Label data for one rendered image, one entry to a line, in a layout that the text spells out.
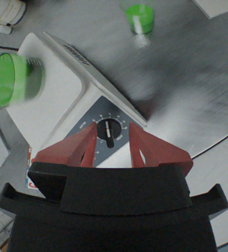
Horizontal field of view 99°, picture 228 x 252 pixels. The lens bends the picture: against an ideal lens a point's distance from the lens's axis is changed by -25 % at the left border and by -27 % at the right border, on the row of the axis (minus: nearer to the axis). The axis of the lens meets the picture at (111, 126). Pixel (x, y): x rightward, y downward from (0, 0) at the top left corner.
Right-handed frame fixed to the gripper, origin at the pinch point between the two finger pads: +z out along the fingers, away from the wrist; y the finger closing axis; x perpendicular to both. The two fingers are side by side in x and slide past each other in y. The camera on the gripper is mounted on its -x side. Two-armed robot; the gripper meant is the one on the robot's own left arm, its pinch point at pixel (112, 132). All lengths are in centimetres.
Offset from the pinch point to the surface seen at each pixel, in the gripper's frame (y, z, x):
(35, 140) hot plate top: 10.1, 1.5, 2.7
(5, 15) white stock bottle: 25.9, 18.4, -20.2
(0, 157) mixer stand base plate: 41.1, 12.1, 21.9
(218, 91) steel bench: -16.1, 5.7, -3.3
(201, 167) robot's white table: -15.6, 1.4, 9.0
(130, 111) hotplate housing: -2.1, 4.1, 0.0
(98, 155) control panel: 2.1, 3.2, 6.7
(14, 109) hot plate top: 14.1, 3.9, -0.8
